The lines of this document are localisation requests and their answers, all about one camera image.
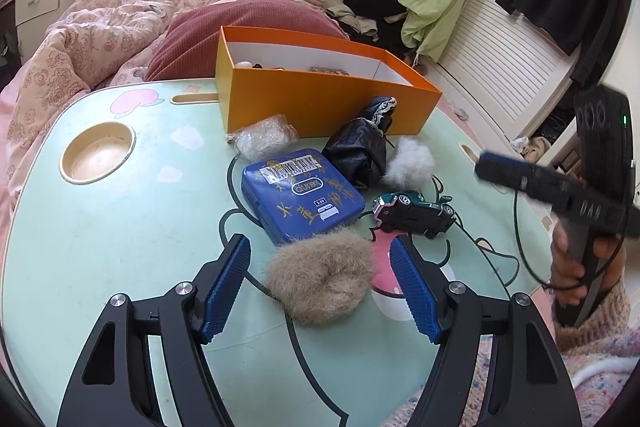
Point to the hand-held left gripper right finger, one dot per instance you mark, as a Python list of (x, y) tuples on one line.
[(412, 292)]

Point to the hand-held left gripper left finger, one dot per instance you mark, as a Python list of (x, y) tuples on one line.
[(227, 287)]

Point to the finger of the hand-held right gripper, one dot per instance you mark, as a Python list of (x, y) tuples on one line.
[(505, 167)]

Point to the green toy car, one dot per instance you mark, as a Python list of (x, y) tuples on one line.
[(412, 212)]

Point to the beige fur pompom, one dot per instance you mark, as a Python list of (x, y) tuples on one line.
[(320, 277)]

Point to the orange cardboard box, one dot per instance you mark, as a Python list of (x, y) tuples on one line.
[(300, 102)]

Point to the person's right forearm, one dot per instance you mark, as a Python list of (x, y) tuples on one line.
[(600, 327)]

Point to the green cartoon desktop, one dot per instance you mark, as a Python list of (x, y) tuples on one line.
[(125, 232)]

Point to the person's right hand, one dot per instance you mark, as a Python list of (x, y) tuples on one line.
[(562, 264)]

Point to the white slatted wardrobe door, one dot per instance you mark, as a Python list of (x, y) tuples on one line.
[(500, 72)]

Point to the white fur pompom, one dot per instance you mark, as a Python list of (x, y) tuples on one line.
[(407, 164)]

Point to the blue tin box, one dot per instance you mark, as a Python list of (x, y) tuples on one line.
[(300, 197)]

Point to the black lace-trimmed bag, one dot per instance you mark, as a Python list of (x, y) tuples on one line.
[(357, 152)]

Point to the clear plastic bag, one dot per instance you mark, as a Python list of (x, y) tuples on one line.
[(262, 137)]

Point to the pile of dark clothes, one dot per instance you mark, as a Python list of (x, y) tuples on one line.
[(380, 7)]

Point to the speckled knit sweater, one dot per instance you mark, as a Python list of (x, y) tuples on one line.
[(595, 402)]

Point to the red pillow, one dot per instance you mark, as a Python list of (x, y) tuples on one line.
[(240, 32)]

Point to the pink floral quilt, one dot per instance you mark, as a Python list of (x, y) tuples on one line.
[(90, 42)]

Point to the white drawer cabinet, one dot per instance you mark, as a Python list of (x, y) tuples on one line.
[(37, 4)]

